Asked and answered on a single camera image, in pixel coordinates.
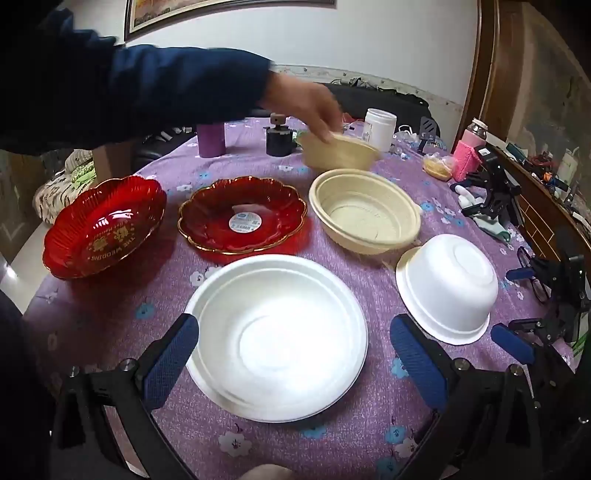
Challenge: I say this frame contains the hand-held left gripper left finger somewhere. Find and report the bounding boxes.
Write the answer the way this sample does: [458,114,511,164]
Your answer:
[51,313,200,480]

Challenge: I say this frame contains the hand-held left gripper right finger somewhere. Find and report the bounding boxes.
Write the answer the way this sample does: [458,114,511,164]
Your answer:
[390,314,550,480]

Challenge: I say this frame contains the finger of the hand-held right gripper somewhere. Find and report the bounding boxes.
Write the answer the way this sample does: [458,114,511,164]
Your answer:
[490,318,556,366]
[505,257,557,289]

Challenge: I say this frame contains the small white foam bowl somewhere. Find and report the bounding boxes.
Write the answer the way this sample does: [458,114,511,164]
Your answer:
[396,233,499,345]

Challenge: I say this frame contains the large white foam bowl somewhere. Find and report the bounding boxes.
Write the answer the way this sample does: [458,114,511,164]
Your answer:
[184,254,369,423]

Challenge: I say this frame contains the red plate with gold rim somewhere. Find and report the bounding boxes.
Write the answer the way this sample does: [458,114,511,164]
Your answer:
[178,175,308,265]

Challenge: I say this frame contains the red plate with gold lettering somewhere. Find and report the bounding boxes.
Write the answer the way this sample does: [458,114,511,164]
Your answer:
[42,175,168,280]

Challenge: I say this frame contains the beige ribbed bowl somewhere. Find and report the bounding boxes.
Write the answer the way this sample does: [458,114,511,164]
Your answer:
[298,130,382,172]
[308,169,422,256]

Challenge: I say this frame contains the black eyeglasses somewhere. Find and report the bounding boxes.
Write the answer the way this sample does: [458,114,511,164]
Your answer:
[516,246,552,303]

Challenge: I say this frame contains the pale green glove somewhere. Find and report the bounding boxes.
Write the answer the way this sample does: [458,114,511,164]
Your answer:
[473,212,513,243]

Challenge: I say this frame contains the white glove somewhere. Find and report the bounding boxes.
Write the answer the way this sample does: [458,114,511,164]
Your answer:
[450,182,483,208]

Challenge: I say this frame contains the black clamp device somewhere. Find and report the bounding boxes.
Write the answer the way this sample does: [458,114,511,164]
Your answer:
[455,145,522,232]

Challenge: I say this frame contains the purple floral tablecloth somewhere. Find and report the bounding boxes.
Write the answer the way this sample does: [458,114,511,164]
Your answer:
[23,115,583,480]

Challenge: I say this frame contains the pink water bottle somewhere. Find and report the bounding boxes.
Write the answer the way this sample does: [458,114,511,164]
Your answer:
[451,118,490,182]

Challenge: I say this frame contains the bag of yellow food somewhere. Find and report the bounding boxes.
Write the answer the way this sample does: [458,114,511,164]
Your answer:
[423,154,455,181]

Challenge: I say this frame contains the dark blue clothing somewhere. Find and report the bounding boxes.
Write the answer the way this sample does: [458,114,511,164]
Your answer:
[0,291,61,480]

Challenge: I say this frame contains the floral patterned blanket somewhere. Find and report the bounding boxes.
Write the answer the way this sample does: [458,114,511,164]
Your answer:
[34,150,100,224]

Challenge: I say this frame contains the white plastic jar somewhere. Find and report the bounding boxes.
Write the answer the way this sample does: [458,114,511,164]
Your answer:
[364,108,398,152]

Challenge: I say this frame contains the green cloth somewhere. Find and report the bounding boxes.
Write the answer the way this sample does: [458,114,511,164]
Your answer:
[69,164,98,185]

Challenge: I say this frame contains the black leather sofa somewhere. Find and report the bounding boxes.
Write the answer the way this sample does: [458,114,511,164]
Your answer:
[133,82,433,172]

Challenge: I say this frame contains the dark wooden cabinet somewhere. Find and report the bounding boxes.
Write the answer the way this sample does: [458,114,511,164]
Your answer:
[464,0,591,278]

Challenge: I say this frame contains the purple thermos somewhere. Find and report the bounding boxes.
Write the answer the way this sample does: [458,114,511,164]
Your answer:
[198,121,226,158]

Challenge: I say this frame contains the black cylinder with wooden knob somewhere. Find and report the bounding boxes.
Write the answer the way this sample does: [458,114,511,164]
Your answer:
[265,113,296,157]

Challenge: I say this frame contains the framed painting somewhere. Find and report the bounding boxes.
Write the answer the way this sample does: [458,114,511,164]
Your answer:
[124,0,335,42]

